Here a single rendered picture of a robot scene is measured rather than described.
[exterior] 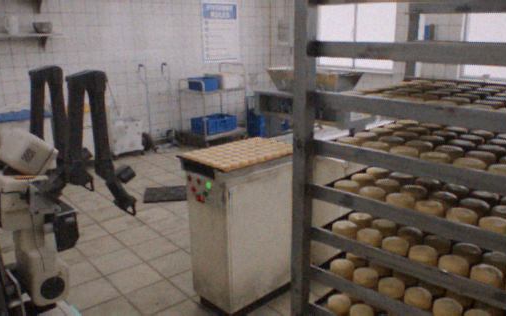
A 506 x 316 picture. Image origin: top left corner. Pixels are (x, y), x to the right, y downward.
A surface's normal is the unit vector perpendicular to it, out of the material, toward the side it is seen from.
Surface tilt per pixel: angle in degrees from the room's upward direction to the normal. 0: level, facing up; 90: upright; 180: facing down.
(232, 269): 90
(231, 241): 90
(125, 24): 90
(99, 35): 90
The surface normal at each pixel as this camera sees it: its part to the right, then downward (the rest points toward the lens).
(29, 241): 0.71, 0.22
